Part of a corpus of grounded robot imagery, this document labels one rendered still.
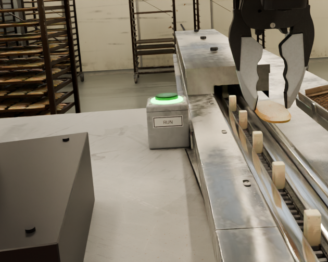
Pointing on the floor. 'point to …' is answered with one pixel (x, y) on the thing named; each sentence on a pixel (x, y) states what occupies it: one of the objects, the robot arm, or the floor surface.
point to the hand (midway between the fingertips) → (271, 100)
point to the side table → (129, 187)
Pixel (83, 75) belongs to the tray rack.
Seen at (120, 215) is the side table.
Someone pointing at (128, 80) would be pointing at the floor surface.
